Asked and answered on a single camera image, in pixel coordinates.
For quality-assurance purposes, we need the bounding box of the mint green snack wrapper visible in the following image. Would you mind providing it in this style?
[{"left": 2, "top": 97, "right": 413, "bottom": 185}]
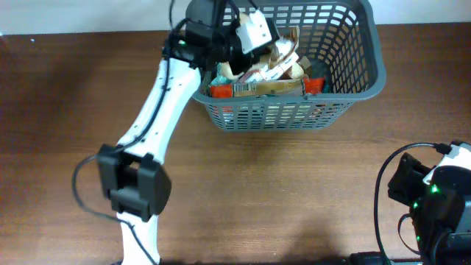
[{"left": 209, "top": 73, "right": 233, "bottom": 86}]

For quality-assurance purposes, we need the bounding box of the blue rectangular carton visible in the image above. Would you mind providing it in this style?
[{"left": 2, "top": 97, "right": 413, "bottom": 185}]
[{"left": 237, "top": 37, "right": 299, "bottom": 83}]

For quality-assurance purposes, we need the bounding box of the orange biscuit packet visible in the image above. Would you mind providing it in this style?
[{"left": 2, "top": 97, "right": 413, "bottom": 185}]
[{"left": 210, "top": 78, "right": 325, "bottom": 99}]

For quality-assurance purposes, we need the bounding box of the beige Pantree snack bag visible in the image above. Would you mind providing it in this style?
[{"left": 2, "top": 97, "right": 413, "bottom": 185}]
[{"left": 292, "top": 56, "right": 313, "bottom": 79}]

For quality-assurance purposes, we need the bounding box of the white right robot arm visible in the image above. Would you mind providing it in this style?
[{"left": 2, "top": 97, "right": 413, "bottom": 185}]
[{"left": 345, "top": 141, "right": 470, "bottom": 265}]

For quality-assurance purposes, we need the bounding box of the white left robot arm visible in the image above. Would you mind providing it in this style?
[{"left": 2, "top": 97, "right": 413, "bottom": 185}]
[{"left": 71, "top": 1, "right": 279, "bottom": 264}]

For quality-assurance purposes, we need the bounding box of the grey plastic mesh basket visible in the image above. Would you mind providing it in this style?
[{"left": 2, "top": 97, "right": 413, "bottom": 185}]
[{"left": 193, "top": 0, "right": 386, "bottom": 131}]

